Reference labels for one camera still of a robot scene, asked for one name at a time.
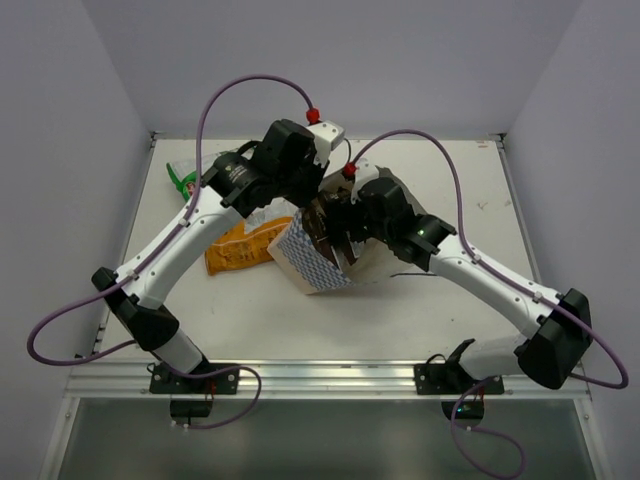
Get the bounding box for orange chips bag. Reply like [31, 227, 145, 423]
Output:
[204, 199, 297, 276]

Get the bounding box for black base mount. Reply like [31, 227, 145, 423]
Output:
[147, 363, 240, 424]
[413, 339, 505, 424]

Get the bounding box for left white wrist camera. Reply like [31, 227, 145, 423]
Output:
[307, 121, 345, 169]

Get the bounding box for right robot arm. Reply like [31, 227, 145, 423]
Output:
[321, 178, 592, 393]

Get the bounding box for brown kettle chips bag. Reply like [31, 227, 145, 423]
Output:
[302, 187, 359, 269]

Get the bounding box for aluminium front rail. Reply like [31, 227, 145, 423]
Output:
[64, 357, 589, 401]

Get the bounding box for aluminium table edge frame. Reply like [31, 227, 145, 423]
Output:
[37, 130, 601, 480]

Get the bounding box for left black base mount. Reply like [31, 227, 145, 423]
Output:
[147, 363, 240, 424]

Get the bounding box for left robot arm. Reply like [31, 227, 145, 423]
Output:
[92, 119, 344, 393]

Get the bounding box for green cassava chips bag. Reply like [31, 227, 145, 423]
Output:
[166, 151, 223, 201]

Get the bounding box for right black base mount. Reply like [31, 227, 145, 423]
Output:
[413, 339, 505, 424]

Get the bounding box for blue checkered paper bag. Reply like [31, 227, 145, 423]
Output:
[268, 172, 410, 295]

